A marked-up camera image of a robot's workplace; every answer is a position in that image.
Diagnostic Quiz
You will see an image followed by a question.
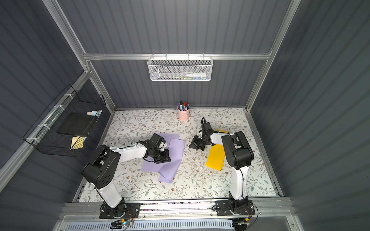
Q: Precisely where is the purple paper sheet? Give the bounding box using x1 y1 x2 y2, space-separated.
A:
141 133 186 183

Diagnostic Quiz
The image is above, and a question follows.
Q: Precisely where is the yellow rectangular paper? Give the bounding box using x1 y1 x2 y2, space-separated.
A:
205 130 228 171

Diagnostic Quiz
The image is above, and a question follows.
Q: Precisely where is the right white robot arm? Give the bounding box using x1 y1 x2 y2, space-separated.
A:
189 117 254 207

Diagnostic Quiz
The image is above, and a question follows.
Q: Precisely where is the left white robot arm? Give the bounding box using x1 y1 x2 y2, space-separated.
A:
82 134 171 208

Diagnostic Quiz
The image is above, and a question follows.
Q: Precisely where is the pink pen cup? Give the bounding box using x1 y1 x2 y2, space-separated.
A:
177 101 190 121

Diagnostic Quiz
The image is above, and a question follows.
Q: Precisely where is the white bottle in basket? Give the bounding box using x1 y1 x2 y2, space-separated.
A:
186 73 207 79

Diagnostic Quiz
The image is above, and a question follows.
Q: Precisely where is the pastel note pad in basket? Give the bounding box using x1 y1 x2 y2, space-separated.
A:
87 110 102 117

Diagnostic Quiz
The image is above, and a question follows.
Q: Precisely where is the white vented panel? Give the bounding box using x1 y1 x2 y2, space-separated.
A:
65 219 235 231

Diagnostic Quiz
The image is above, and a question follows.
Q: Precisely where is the yellow sticky note pad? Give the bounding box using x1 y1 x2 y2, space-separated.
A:
71 136 86 150

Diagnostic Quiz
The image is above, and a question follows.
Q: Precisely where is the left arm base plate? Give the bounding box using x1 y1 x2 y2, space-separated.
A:
99 200 141 219

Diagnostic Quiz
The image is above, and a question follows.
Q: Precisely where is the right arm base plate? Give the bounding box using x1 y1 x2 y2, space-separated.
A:
211 198 256 217

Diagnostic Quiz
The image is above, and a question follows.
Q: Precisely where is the white wire mesh basket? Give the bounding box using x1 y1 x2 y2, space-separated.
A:
147 57 214 81

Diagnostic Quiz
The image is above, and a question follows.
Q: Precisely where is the black wire wall basket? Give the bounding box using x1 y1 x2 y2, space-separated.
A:
23 88 106 157

